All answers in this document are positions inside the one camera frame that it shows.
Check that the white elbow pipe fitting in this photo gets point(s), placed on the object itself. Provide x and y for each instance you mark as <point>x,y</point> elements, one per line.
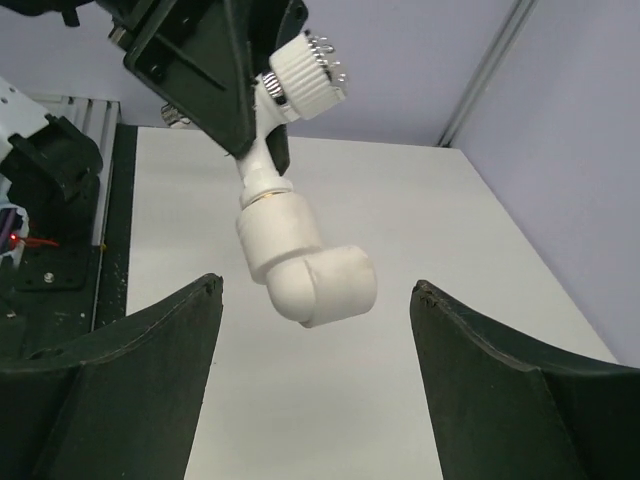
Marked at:
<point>307,283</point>

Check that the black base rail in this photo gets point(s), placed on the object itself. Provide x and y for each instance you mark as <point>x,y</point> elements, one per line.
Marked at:
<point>75,250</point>

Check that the right aluminium frame post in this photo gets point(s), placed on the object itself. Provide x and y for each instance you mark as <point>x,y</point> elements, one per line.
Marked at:
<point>497,50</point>

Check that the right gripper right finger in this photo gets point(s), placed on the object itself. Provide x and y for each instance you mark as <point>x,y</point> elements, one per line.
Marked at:
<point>504,405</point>

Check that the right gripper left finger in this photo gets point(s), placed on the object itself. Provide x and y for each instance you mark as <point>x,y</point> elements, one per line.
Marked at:
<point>122,402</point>

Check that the white water faucet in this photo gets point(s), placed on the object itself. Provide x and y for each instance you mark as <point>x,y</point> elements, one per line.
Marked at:
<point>305,78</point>

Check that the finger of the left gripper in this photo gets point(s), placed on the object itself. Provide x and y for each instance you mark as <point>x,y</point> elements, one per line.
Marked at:
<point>278,147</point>
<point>202,57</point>

